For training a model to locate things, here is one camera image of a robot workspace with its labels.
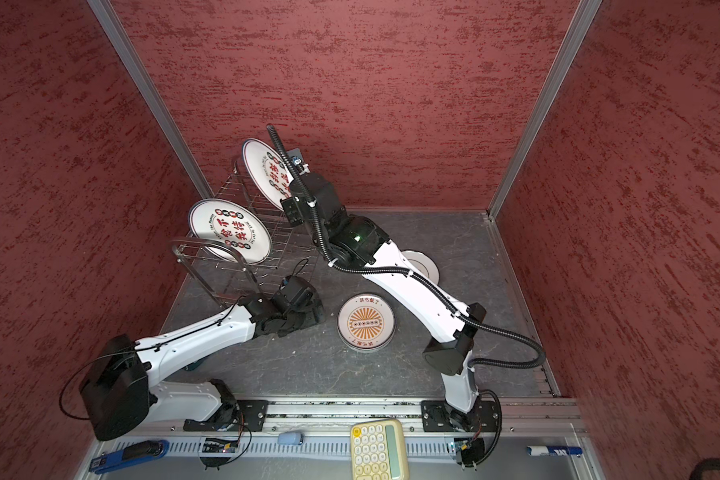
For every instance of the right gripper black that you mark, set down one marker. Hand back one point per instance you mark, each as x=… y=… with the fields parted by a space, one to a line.
x=295 y=210

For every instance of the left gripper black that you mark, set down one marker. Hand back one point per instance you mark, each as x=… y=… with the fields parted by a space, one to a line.
x=311 y=319

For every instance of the stainless steel dish rack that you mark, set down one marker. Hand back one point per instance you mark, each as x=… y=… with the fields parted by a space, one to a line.
x=222 y=273

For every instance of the white plate grey outline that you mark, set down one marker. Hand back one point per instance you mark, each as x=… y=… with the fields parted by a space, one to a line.
x=424 y=264

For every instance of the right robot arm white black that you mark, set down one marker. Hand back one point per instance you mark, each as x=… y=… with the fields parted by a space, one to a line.
x=356 y=245

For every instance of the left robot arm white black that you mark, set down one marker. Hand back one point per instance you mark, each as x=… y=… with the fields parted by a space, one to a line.
x=128 y=384

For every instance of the front white plate red pattern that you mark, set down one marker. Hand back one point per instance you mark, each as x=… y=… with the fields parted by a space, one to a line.
x=233 y=226

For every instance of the light blue eraser block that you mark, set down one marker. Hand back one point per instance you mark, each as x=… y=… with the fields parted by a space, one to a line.
x=292 y=438

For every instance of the left small circuit board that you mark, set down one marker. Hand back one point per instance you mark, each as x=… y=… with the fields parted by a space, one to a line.
x=217 y=446

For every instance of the small circuit board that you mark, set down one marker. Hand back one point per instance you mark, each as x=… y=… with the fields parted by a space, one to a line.
x=468 y=453
x=217 y=446

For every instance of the yellow calculator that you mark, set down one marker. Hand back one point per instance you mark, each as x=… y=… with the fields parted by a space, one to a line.
x=378 y=451

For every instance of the blue black tool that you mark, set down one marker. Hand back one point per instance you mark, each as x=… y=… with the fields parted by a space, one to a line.
x=132 y=455

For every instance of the right small circuit board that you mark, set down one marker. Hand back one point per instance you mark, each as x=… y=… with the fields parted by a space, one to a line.
x=468 y=453

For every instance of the blue white marker pen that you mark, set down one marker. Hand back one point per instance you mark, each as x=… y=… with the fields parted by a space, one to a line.
x=554 y=451

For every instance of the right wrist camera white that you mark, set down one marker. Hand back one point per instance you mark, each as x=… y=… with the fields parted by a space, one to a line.
x=297 y=158

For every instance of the aluminium rail frame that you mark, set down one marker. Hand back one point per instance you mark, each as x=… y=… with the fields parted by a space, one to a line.
x=325 y=452

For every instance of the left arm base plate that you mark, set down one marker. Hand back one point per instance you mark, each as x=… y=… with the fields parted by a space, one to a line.
x=232 y=417

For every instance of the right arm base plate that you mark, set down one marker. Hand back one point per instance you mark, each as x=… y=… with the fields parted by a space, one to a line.
x=438 y=416

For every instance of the left corner aluminium post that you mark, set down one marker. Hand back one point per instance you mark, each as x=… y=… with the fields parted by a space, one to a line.
x=114 y=30

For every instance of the corner aluminium post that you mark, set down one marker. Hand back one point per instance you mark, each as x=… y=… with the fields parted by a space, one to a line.
x=579 y=26
x=114 y=30

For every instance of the right corner aluminium post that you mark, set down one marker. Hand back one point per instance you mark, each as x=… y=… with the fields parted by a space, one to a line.
x=579 y=26

